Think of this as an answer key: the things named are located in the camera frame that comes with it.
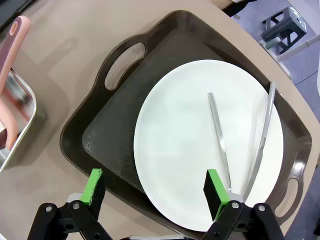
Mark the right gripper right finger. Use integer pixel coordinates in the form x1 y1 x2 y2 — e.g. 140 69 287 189
199 169 285 240

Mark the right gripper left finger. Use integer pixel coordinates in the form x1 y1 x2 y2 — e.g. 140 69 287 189
26 168 113 240

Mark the white round plate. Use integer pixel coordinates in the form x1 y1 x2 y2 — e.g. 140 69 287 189
133 59 285 233

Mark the dark brown serving tray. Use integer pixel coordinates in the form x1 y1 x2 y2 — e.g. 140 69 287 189
59 9 313 240

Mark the pink lint roller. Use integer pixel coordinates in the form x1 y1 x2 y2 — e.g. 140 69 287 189
0 15 32 151

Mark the silver table knife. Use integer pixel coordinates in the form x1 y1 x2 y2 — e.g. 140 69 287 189
242 81 277 201

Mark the rectangular steel container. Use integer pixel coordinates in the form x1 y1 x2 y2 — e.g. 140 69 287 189
0 67 38 173

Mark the grey plastic stool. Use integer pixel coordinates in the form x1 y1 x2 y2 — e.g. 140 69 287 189
261 6 308 55

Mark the white metal frame bar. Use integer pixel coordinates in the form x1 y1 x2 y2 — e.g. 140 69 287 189
258 33 320 80

